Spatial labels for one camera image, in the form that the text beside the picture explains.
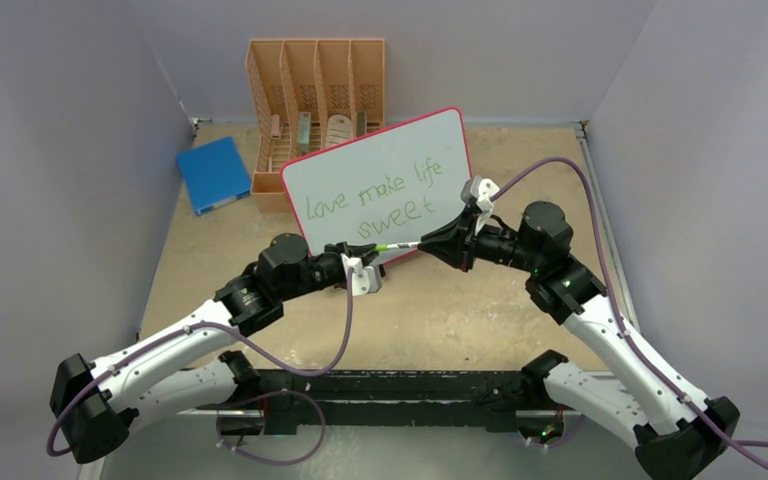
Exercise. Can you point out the pink-framed whiteboard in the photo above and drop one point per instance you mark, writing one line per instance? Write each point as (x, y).
(391, 186)

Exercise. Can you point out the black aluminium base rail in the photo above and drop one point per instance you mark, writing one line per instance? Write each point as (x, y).
(278, 403)

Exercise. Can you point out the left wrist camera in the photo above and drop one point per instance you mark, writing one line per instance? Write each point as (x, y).
(361, 279)

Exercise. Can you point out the green whiteboard marker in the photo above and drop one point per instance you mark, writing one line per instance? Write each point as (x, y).
(403, 245)

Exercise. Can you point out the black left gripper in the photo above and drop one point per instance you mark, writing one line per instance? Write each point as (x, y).
(366, 253)

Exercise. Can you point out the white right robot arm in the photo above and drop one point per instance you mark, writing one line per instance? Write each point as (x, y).
(664, 418)

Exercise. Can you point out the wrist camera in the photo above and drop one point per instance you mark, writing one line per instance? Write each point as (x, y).
(478, 196)
(361, 279)

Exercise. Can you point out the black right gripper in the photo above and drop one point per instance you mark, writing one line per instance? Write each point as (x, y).
(457, 243)

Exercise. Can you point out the orange plastic file organizer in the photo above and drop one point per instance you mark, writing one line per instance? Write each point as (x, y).
(297, 86)

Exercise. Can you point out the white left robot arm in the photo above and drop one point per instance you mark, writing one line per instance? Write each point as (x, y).
(98, 404)

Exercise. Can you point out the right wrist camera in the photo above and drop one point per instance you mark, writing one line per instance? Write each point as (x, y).
(478, 196)

